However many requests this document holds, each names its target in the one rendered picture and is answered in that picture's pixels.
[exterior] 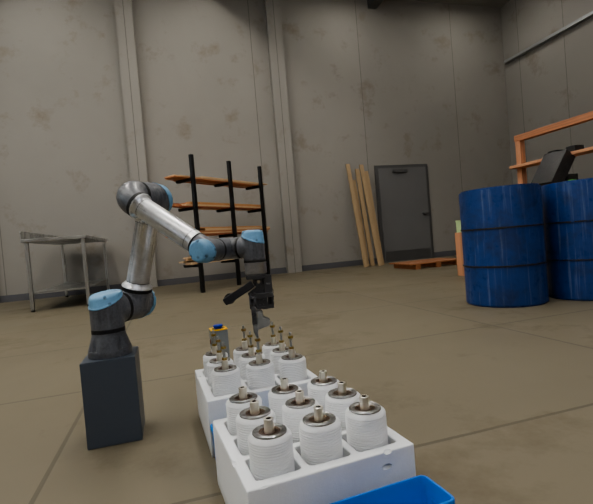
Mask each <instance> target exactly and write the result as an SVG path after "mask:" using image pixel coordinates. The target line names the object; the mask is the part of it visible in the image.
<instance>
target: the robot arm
mask: <svg viewBox="0 0 593 504"><path fill-rule="evenodd" d="M116 200H117V203H118V205H119V207H120V208H121V209H122V210H123V211H124V212H125V213H127V214H128V215H129V216H131V217H133V218H134V219H135V227H134V234H133V240H132V247H131V253H130V260H129V266H128V273H127V279H126V281H124V282H123V283H122V284H121V290H120V289H111V290H106V291H101V292H98V293H95V294H93V295H91V296H90V297H89V299H88V304H89V306H88V310H89V316H90V326H91V341H90V345H89V349H88V359H90V360H106V359H112V358H117V357H121V356H125V355H127V354H130V353H131V352H132V351H133V349H132V344H131V342H130V340H129V337H128V335H127V333H126V329H125V322H127V321H130V320H134V319H140V318H143V317H145V316H147V315H149V314H150V313H151V312H152V311H153V310H154V308H155V306H156V296H155V293H154V292H153V290H152V288H153V287H152V286H151V285H150V283H149V281H150V275H151V269H152V263H153V257H154V251H155V245H156V239H157V232H158V231H159V232H160V233H162V234H163V235H165V236H166V237H168V238H169V239H171V240H172V241H174V242H175V243H177V244H178V245H180V246H181V247H183V248H184V249H185V250H187V251H188V252H189V255H190V256H191V258H192V260H193V261H195V262H197V263H209V262H213V261H221V260H229V259H241V258H244V267H245V274H246V275H247V276H246V280H253V283H252V281H249V282H247V283H246V284H244V285H243V286H241V287H240V288H238V289H237V290H235V291H234V292H232V293H228V294H226V295H225V297H224V299H223V302H224V303H225V305H228V304H232V303H234V301H235V300H236V299H237V298H239V297H240V296H242V295H244V294H245V293H247V292H248V291H249V292H248V295H249V303H250V309H251V314H252V324H253V332H254V334H255V336H256V337H259V336H258V330H259V329H262V328H265V327H267V326H269V325H270V319H269V318H268V317H265V316H264V315H263V311H262V310H261V309H269V308H274V295H273V293H274V290H272V289H273V288H272V279H271V274H265V273H267V266H266V255H265V241H264V235H263V231H262V230H260V229H257V230H245V231H242V235H241V237H234V238H219V239H211V238H209V237H207V236H206V235H204V234H203V233H201V232H200V231H198V230H197V229H195V228H194V227H192V226H190V225H189V224H187V223H186V222H184V221H183V220H181V219H180V218H178V217H177V216H175V215H173V214H172V213H170V212H169V211H170V210H171V208H172V205H173V198H172V194H171V192H170V191H169V189H168V188H167V187H165V186H164V185H161V184H158V183H149V182H141V181H128V182H126V183H124V184H122V185H121V186H120V187H119V189H118V191H117V194H116ZM257 280H260V283H257ZM254 286H256V287H255V288H254ZM251 289H252V290H251ZM250 290H251V291H250ZM267 297H268V299H267ZM256 309H257V310H256ZM257 315H258V317H257Z"/></svg>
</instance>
